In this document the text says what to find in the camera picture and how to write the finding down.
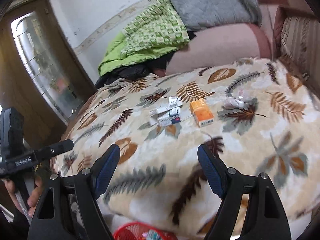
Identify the white tube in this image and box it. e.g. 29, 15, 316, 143
150, 101, 183, 116

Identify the person's left hand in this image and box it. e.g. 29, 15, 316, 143
2, 175, 43, 217

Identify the grey quilted pillow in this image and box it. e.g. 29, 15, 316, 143
170, 0, 262, 31

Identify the green patterned quilt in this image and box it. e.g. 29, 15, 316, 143
98, 0, 190, 76

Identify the striped sofa back cushion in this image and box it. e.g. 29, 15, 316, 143
280, 16, 320, 97

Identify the clear plastic bag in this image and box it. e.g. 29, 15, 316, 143
222, 88, 252, 109

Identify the pink sofa armrest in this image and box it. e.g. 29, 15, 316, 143
153, 23, 272, 76

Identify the teal small box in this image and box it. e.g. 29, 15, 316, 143
142, 229, 163, 240

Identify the wooden glass door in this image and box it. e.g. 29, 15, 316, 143
1, 0, 96, 148

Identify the red mesh trash basket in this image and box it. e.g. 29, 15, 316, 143
113, 222, 177, 240

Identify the leaf-pattern fleece blanket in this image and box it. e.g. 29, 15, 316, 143
52, 59, 319, 236

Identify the orange cardboard box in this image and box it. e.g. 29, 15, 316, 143
189, 99, 214, 128

